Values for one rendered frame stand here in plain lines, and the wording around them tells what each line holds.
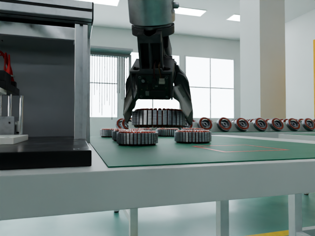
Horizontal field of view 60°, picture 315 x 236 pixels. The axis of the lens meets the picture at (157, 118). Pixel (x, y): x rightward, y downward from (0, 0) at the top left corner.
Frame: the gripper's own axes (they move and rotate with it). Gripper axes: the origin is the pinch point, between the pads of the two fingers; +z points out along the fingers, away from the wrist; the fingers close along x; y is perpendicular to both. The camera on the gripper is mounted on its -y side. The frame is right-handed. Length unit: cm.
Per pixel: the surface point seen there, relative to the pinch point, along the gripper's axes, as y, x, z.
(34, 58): -23.1, -38.3, -5.4
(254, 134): -122, 53, 86
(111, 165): 21.2, -3.8, -5.9
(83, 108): -6.9, -19.3, 1.4
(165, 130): -55, -5, 39
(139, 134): -7.3, -5.9, 8.7
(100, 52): -342, -130, 94
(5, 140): 13.5, -24.8, -3.6
